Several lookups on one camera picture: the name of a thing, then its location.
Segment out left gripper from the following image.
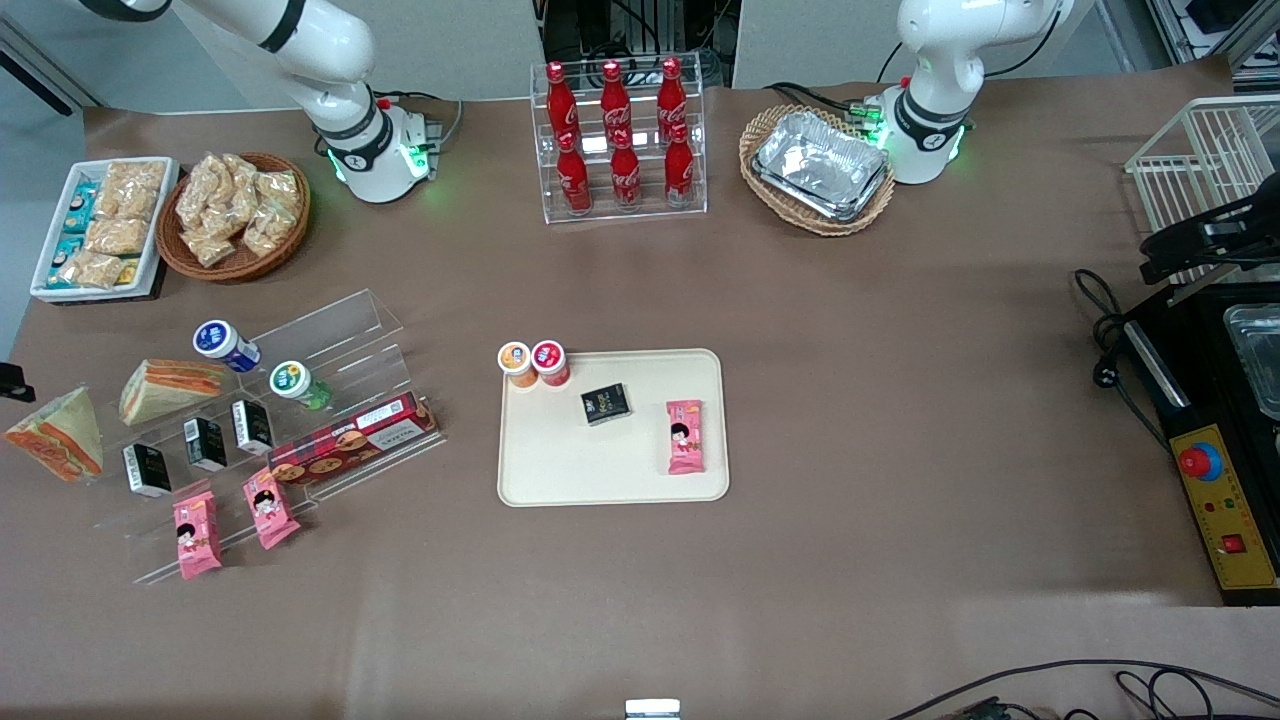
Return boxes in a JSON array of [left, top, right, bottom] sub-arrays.
[[1140, 195, 1280, 287]]

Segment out triangular sandwich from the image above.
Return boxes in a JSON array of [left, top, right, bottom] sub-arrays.
[[4, 387, 105, 483], [119, 359, 228, 427]]

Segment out metal tray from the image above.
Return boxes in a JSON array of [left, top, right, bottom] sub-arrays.
[[1224, 304, 1280, 421]]

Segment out white rectangular tray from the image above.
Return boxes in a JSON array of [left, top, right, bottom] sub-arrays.
[[30, 157, 182, 303]]

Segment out aluminium foil tray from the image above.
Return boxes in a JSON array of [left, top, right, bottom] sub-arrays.
[[751, 110, 893, 223]]

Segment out beige plastic tray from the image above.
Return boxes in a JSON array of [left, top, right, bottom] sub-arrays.
[[497, 348, 730, 508]]

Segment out blue snack pack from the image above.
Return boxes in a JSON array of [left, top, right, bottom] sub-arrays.
[[46, 235, 85, 291], [64, 182, 101, 236]]

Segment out clear pack of crisps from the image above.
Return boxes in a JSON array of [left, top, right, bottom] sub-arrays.
[[58, 250, 126, 291], [84, 215, 151, 257], [96, 160, 168, 219]]

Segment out black sealing machine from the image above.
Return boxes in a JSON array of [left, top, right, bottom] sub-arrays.
[[1122, 280, 1280, 607]]

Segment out small black carton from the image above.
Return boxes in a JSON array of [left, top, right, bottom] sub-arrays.
[[232, 399, 276, 456], [581, 383, 634, 427], [122, 443, 173, 499], [183, 417, 229, 473]]

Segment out red emergency button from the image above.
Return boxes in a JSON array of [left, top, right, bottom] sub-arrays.
[[1178, 441, 1225, 483]]

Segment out blue lid small bottle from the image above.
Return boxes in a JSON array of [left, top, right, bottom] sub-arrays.
[[192, 319, 263, 374]]

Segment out metal shelving rack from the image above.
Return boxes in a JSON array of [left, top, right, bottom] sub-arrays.
[[1145, 0, 1280, 86]]

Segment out clear bag of crackers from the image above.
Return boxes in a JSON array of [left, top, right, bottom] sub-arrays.
[[243, 205, 296, 258], [256, 170, 301, 213], [182, 225, 237, 269], [177, 155, 223, 229], [218, 153, 259, 216]]

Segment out pink snack pack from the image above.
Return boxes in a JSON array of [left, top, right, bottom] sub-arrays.
[[173, 490, 223, 581], [243, 469, 301, 551], [666, 399, 707, 476]]

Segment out brown wicker basket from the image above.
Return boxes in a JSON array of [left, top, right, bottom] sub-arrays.
[[156, 152, 311, 284]]

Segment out green lid small bottle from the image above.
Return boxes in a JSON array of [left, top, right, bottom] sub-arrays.
[[269, 360, 332, 412]]

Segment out black metal bar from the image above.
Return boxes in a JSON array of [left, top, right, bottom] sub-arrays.
[[0, 20, 81, 117]]

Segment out clear acrylic stepped shelf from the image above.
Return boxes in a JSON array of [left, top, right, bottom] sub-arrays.
[[45, 288, 448, 586]]

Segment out red cookie box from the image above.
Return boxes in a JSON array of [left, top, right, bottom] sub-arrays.
[[267, 391, 439, 487]]

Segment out light wicker basket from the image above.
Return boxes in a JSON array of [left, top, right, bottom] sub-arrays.
[[739, 104, 897, 237]]

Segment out red cola bottle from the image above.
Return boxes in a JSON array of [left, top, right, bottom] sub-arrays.
[[609, 130, 643, 211], [599, 61, 632, 149], [664, 123, 696, 208], [556, 132, 593, 215], [656, 57, 689, 143], [546, 62, 579, 151]]

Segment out clear acrylic bottle rack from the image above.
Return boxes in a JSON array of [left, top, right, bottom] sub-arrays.
[[529, 62, 708, 225]]

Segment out red lid cup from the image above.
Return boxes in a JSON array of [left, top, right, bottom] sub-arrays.
[[530, 340, 571, 388]]

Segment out white wire basket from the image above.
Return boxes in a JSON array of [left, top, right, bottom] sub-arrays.
[[1125, 95, 1280, 286]]

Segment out black power cable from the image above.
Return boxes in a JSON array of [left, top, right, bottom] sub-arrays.
[[1074, 268, 1173, 451]]

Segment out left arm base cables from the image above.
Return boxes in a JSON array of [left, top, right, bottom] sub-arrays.
[[765, 80, 891, 136]]

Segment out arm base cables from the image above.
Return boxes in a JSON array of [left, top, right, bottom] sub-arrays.
[[765, 80, 891, 136], [375, 92, 465, 171]]

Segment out long black cable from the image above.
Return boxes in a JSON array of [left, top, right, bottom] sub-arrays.
[[888, 658, 1280, 720]]

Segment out looped black cable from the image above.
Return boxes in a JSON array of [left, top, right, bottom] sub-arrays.
[[1114, 668, 1231, 720]]

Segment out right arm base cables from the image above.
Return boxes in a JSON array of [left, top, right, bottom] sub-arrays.
[[375, 92, 465, 171]]

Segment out black equipment with cables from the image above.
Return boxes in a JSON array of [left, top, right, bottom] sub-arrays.
[[540, 0, 739, 89]]

